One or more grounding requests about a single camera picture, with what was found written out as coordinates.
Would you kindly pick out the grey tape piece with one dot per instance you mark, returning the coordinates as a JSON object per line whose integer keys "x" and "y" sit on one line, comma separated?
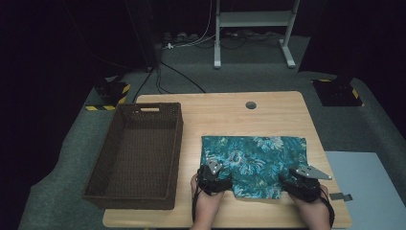
{"x": 341, "y": 196}

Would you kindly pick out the black base with yellow stripes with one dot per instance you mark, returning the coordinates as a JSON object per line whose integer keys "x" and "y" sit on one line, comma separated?
{"x": 110, "y": 91}

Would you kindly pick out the teal floral shirt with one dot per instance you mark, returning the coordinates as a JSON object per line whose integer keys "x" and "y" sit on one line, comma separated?
{"x": 255, "y": 163}

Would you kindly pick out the white metal stand frame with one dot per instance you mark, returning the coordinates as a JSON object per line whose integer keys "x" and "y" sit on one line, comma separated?
{"x": 255, "y": 19}

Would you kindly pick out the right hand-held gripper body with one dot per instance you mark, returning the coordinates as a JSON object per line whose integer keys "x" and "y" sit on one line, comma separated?
{"x": 308, "y": 187}

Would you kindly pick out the black stand base plate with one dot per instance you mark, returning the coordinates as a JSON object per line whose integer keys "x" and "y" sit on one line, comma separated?
{"x": 338, "y": 94}

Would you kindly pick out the light grey board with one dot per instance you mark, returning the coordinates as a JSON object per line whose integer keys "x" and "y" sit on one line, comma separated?
{"x": 376, "y": 191}

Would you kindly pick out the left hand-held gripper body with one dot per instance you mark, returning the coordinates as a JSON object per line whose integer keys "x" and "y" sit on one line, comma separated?
{"x": 209, "y": 182}

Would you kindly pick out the brown wicker basket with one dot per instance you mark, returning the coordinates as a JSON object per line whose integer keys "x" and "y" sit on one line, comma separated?
{"x": 137, "y": 159}

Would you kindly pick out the grey round table grommet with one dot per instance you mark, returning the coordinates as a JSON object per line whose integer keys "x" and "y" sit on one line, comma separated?
{"x": 251, "y": 105}

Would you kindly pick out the person's right hand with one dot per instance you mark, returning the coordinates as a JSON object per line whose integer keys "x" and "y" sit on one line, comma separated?
{"x": 311, "y": 214}

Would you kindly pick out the grey floor carpet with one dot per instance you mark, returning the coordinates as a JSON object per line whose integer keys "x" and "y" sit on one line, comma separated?
{"x": 255, "y": 80}

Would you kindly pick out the dark power strip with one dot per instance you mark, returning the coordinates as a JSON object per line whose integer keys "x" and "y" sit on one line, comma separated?
{"x": 180, "y": 36}

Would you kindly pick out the person's left hand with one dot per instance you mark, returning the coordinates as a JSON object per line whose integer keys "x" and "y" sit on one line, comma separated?
{"x": 207, "y": 211}

